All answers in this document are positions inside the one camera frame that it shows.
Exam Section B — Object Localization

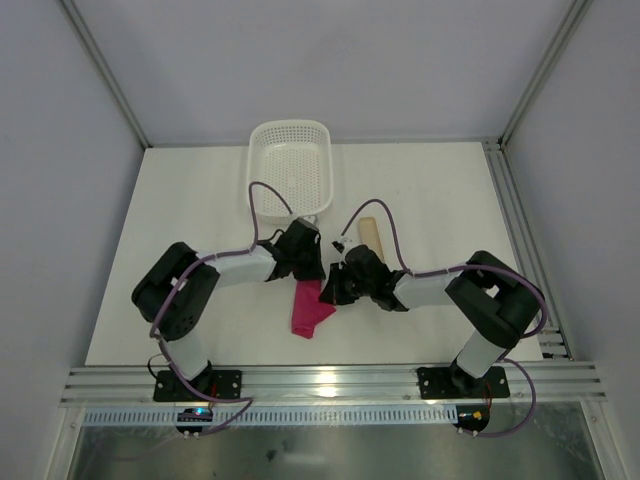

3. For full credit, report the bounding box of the magenta paper napkin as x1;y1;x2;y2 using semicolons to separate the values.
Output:
291;280;336;339

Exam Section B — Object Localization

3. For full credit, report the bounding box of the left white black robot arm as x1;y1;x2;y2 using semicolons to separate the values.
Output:
131;218;325;401

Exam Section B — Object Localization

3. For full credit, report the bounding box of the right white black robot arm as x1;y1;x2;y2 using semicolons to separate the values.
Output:
319;245;546;400

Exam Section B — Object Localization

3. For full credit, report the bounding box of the beige utensil tray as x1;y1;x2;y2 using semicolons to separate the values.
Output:
358;217;385;262

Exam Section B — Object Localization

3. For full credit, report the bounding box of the white perforated plastic basket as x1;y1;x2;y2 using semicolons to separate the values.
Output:
246;119;334;225

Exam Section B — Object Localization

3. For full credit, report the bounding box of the right black connector box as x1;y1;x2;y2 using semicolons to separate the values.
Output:
453;405;491;436

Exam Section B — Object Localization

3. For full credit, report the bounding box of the black connector box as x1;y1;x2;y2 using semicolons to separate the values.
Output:
176;407;213;438
453;405;491;436

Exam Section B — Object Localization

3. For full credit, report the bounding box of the left black connector box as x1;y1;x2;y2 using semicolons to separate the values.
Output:
176;407;213;438

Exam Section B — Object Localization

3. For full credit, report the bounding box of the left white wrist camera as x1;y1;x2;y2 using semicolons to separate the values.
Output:
301;215;319;225

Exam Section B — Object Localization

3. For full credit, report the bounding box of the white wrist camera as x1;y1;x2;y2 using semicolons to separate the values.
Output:
301;215;319;225
331;235;354;254

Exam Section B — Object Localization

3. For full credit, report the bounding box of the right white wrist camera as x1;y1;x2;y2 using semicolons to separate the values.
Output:
331;235;354;254

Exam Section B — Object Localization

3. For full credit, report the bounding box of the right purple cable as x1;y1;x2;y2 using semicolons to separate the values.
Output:
342;199;547;439

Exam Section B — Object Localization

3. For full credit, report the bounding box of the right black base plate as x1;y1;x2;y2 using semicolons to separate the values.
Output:
416;365;510;400

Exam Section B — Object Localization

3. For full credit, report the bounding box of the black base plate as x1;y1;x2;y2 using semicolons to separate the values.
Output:
152;368;242;403
416;365;510;400

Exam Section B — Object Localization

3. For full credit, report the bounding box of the slotted white cable duct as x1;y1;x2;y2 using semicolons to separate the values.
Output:
82;404;457;427

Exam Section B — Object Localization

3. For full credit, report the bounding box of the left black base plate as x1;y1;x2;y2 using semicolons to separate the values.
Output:
152;368;242;403

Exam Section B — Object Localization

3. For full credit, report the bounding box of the right aluminium side rail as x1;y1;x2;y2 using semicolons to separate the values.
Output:
482;140;574;361

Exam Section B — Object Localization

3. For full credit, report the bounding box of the aluminium front rail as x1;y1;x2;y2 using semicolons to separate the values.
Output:
61;361;606;406

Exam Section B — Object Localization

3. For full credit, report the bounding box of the left aluminium frame post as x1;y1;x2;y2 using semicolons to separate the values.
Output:
58;0;152;149

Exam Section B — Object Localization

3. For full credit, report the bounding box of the aluminium frame post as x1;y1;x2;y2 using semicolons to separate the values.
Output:
499;0;593;147
58;0;152;149

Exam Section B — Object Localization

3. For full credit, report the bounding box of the right aluminium frame post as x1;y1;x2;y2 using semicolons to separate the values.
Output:
499;0;593;147

